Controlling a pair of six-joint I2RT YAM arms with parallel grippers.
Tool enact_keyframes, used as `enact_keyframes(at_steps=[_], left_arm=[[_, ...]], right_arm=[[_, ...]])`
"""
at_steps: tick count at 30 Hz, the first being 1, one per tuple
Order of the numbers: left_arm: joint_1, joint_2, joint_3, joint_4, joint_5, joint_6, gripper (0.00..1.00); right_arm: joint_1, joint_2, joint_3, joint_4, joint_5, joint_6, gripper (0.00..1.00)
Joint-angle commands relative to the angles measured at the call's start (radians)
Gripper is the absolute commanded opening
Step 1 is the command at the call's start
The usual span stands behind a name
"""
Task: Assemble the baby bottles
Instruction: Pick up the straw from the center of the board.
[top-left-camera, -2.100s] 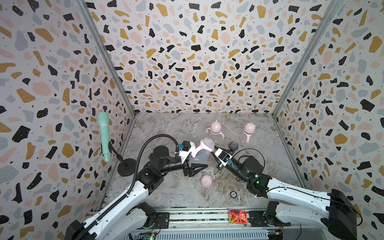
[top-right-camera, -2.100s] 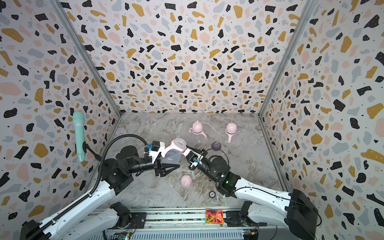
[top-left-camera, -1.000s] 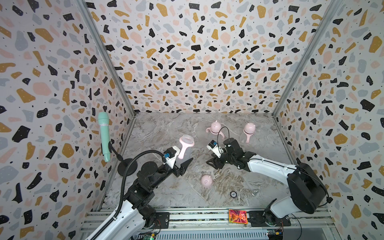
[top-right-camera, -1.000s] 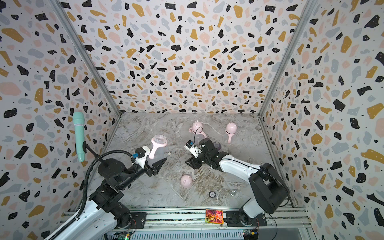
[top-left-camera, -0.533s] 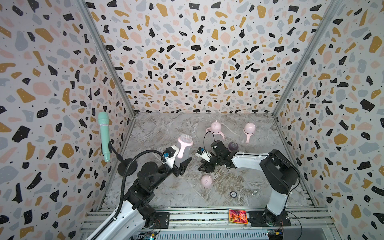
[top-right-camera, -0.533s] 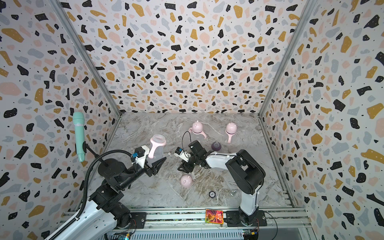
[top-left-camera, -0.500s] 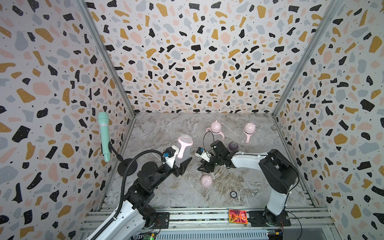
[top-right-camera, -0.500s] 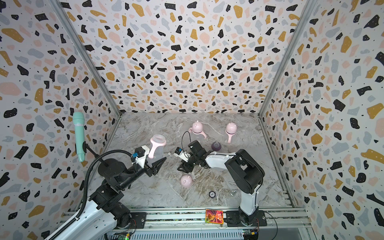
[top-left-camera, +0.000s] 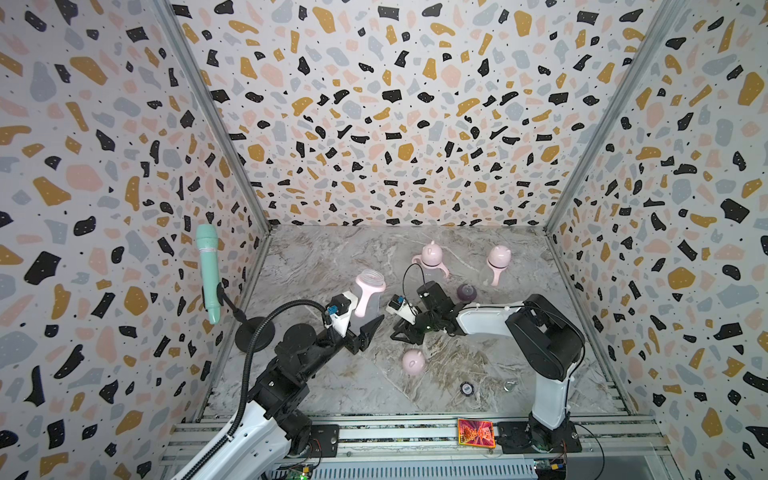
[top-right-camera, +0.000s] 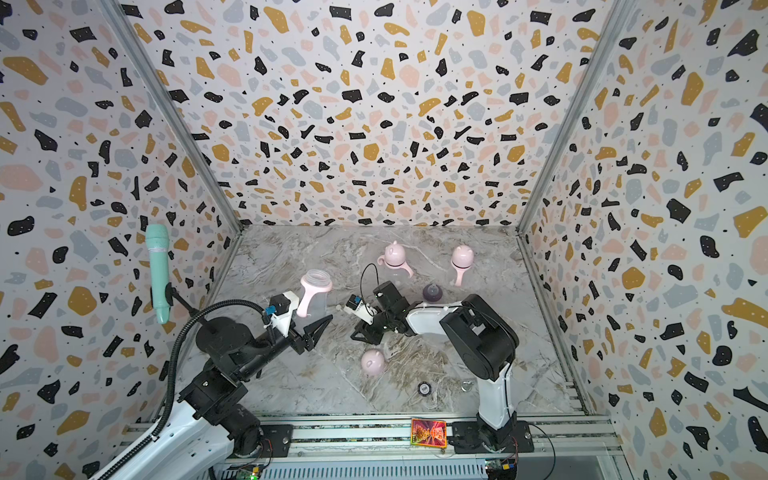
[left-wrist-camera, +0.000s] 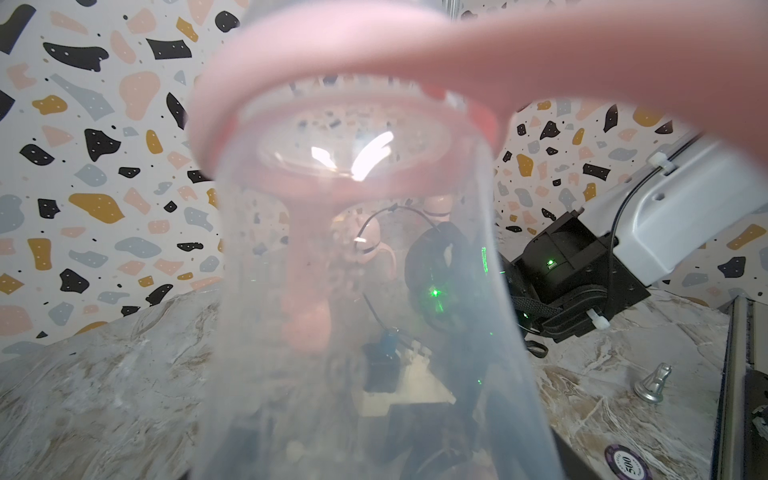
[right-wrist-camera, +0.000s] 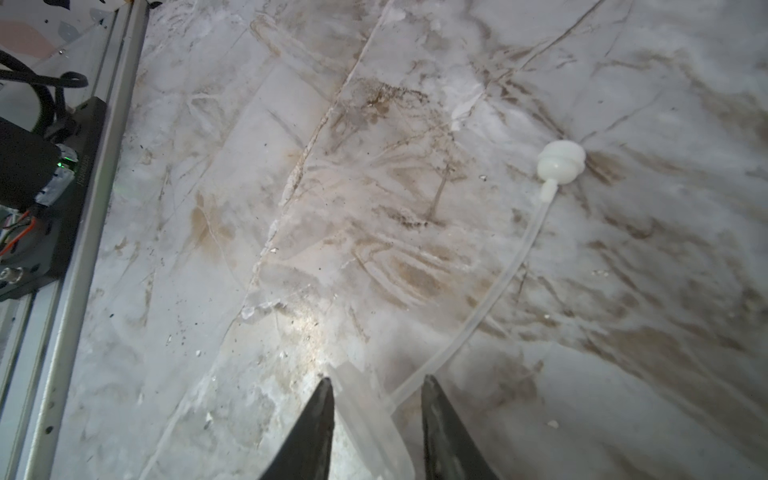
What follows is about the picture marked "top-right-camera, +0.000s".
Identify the pink bottle cap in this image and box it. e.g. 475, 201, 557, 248
383, 241, 407, 268
360, 349, 387, 377
451, 245, 475, 269

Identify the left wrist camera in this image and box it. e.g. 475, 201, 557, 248
264, 291, 300, 337

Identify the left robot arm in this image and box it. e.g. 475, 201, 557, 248
96, 316, 332, 479

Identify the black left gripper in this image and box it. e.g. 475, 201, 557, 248
241, 313, 333, 384

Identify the small black round cap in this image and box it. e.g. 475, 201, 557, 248
418, 382, 432, 396

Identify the mint green microphone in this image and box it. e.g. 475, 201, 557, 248
145, 224, 171, 325

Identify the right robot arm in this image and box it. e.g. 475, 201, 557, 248
344, 281, 528, 453

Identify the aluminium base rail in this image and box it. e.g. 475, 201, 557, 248
110, 414, 633, 479

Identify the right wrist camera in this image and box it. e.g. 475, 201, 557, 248
343, 294, 378, 325

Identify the orange pink card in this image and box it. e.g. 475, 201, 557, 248
410, 418, 448, 449

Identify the purple collar with nipple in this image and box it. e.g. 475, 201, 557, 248
422, 283, 443, 303

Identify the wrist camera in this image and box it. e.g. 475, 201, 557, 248
343, 294, 378, 325
264, 291, 300, 337

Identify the black microphone stand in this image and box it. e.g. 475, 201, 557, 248
165, 283, 237, 356

